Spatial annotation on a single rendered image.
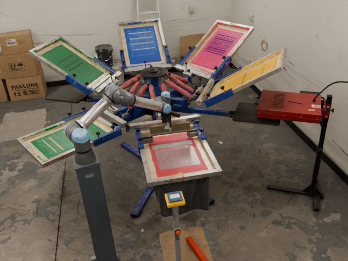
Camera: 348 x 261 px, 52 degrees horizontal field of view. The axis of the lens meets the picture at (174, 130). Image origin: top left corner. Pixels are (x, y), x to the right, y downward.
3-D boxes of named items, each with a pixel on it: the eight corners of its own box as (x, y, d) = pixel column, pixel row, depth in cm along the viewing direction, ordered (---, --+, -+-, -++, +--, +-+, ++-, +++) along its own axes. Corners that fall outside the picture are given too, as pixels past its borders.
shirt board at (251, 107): (281, 113, 379) (282, 106, 375) (278, 131, 346) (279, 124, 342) (163, 101, 419) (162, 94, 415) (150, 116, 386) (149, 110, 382)
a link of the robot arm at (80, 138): (78, 154, 251) (74, 138, 244) (71, 146, 261) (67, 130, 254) (94, 148, 257) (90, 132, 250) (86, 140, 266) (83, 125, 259)
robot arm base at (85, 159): (76, 167, 255) (73, 155, 250) (73, 156, 267) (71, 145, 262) (97, 161, 259) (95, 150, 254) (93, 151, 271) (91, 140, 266)
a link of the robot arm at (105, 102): (66, 138, 254) (121, 85, 263) (59, 129, 265) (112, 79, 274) (77, 147, 262) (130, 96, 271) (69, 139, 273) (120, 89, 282)
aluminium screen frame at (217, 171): (222, 174, 279) (222, 170, 277) (147, 187, 271) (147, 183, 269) (196, 126, 346) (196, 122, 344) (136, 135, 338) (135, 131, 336)
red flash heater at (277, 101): (322, 104, 363) (324, 93, 357) (323, 126, 326) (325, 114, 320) (261, 98, 381) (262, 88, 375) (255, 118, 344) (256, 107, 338)
